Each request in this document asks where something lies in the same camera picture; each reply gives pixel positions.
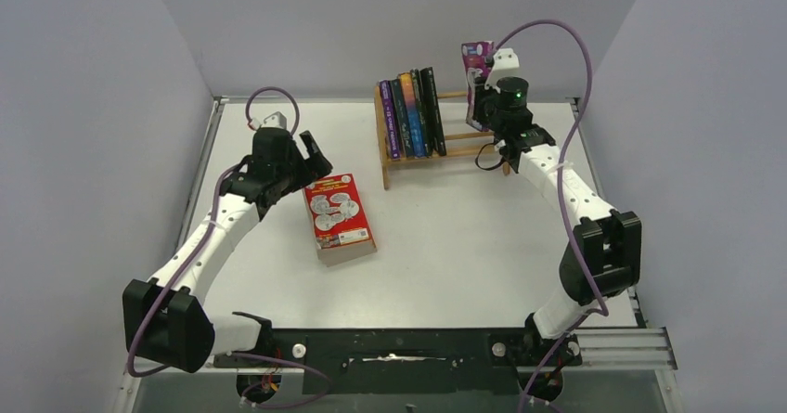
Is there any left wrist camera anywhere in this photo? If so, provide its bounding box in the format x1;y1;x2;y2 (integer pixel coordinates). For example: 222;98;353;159
253;111;288;131

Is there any Jane Eyre book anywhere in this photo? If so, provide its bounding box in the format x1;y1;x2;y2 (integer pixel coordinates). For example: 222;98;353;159
397;72;427;158

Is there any black Moon and Sixpence book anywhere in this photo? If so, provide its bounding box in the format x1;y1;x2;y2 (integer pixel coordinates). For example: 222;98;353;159
419;67;447;157

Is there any wooden book rack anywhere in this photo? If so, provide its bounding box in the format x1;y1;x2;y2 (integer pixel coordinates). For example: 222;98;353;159
374;85;493;190

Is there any Little Women book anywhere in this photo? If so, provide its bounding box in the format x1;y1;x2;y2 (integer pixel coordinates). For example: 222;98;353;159
391;79;416;158

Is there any purple comic book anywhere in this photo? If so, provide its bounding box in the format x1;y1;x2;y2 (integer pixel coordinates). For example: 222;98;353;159
379;80;402;161

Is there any dark green book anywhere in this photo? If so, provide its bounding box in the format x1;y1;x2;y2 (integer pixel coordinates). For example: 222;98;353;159
410;69;435;158

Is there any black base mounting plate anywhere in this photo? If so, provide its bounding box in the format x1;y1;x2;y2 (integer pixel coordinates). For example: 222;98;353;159
214;327;583;394

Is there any lower stack of books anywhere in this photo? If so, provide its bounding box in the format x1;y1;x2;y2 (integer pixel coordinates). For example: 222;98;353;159
316;239;377;266

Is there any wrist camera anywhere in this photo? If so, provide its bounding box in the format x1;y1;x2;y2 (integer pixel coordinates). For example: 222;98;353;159
253;111;288;131
484;48;520;91

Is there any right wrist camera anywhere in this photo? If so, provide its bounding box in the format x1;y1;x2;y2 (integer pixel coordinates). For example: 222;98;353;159
484;48;520;91

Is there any magenta Treehouse book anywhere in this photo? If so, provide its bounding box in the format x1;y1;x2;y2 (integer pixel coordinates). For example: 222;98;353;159
461;41;495;132

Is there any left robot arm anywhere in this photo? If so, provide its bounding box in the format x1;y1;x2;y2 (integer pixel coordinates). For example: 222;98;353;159
122;127;332;378

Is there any red Treehouse book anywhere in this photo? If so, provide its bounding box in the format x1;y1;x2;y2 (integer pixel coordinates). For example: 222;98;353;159
303;173;374;250

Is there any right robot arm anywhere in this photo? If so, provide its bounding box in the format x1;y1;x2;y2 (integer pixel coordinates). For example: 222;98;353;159
477;77;642;364

